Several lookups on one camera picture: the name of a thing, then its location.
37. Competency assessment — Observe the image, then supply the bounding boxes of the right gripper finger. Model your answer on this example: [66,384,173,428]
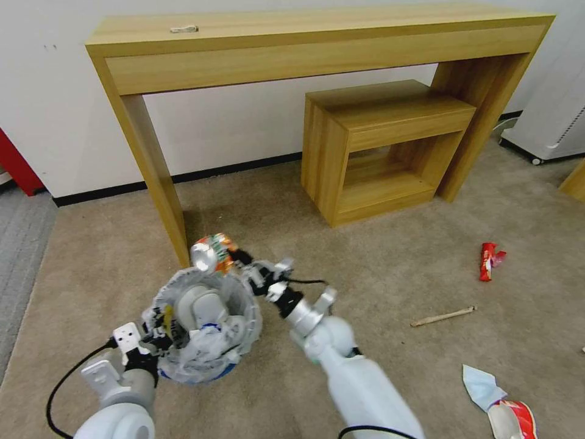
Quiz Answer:
[230,246,296,278]
[224,263,271,299]

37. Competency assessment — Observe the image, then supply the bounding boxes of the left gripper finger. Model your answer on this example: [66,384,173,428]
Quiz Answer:
[142,309,172,342]
[155,330,189,357]

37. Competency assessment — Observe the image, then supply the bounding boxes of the trash bin with clear bag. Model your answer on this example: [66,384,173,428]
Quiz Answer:
[140,267,264,388]

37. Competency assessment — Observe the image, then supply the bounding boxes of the crushed orange snack bag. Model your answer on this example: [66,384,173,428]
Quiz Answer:
[190,233,239,276]

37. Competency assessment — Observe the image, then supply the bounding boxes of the white plastic container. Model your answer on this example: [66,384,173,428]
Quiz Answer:
[175,284,230,331]

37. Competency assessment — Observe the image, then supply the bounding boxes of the small wooden side table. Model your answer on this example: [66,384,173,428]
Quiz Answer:
[300,79,478,228]

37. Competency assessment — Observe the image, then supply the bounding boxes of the wooden stick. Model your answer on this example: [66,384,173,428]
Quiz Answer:
[410,305,477,328]

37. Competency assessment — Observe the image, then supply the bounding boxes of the red snack wrapper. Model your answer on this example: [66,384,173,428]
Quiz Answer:
[478,242,507,282]

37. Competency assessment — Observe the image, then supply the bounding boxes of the long wooden console table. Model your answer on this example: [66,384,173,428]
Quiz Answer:
[85,3,558,271]

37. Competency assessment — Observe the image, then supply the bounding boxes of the red cabinet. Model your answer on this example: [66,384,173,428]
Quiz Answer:
[0,127,46,196]

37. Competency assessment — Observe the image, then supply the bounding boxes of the wooden furniture corner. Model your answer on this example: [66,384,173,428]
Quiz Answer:
[558,157,585,204]

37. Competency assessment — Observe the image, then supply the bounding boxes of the white appliance on wheels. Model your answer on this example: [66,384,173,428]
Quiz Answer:
[498,0,585,166]

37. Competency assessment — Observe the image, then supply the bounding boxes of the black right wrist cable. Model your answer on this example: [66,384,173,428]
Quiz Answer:
[284,275,328,287]

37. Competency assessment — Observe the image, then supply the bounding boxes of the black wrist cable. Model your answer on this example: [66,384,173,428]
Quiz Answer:
[45,337,116,436]
[284,275,328,287]

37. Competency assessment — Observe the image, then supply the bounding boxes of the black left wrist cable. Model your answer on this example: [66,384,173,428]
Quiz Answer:
[45,337,116,436]

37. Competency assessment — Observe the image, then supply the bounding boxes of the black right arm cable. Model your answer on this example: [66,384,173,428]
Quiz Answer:
[337,424,414,439]

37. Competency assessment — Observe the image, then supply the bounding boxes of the white power cable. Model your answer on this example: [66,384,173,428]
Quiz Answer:
[492,115,523,134]

